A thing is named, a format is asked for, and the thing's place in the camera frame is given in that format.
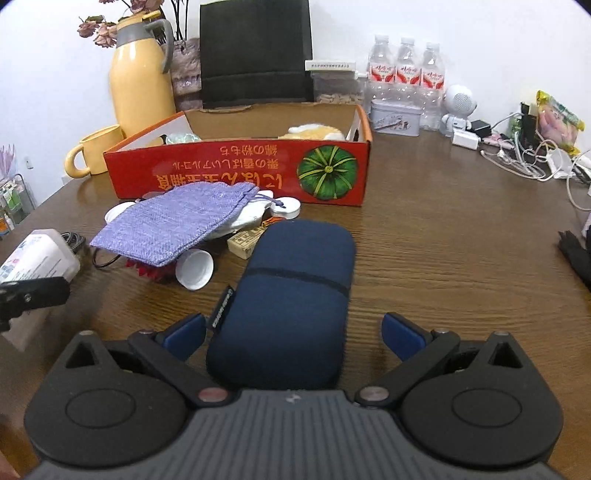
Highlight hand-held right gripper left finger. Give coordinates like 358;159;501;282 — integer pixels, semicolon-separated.
65;313;232;408

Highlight clear seed container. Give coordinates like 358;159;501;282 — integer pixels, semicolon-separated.
305;59;368;104

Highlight white robot toy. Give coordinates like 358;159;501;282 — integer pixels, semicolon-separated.
438;84;478;137

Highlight black glove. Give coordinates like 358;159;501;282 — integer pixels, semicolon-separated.
558;229;591;294

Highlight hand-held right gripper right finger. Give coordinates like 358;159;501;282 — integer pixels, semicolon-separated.
355;312;527;408

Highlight white cloth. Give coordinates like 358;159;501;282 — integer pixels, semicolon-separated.
210;189;274;241

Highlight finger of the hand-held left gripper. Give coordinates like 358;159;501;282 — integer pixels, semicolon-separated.
0;276;71;334

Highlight dark green object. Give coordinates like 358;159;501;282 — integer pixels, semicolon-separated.
510;102;540;149

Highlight black paper bag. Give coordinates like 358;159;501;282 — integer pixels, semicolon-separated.
199;0;314;110

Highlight yellow mug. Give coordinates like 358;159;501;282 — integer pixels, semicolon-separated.
64;124;126;180

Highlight tangle of white cables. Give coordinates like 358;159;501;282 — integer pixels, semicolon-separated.
480;104;591;213

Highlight purple cloth pouch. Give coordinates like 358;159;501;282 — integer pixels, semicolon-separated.
90;181;273;267

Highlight navy blue zip case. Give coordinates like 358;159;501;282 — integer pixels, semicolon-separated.
206;220;356;391

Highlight flat white cap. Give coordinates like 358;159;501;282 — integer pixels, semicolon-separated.
105;202;137;224

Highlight white power adapter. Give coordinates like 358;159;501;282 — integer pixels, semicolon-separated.
549;148;575;181

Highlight purple wall sticker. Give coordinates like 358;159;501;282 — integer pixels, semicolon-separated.
0;145;17;181

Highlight yellow thermos jug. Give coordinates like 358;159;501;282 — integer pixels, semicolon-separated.
109;10;177;137

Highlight white round jar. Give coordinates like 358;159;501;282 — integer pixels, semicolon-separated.
270;196;301;221

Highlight clear water bottle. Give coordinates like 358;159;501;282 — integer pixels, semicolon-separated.
394;37;423;112
418;42;447;131
368;34;399;106

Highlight yellow plush toy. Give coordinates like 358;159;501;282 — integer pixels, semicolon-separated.
278;123;346;141

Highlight red artificial flower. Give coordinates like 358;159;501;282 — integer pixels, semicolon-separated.
126;257;178;284

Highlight beige block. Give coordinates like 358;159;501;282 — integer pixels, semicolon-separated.
226;226;269;257

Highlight yellow pink snack packet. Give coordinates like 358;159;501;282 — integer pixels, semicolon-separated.
536;90;586;155

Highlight grey tin box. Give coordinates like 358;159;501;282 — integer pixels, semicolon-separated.
370;99;422;137

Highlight white charger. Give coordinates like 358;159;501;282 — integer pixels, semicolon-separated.
452;129;481;151

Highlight black cable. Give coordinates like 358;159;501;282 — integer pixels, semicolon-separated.
60;231;125;269

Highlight red cardboard box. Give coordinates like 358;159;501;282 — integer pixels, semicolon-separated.
103;103;373;206

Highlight patterned vase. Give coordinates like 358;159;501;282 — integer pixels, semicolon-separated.
171;38;202;112

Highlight dried pink flowers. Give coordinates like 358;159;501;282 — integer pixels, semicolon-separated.
77;0;190;49

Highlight wire rack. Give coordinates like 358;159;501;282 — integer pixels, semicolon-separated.
0;173;38;241

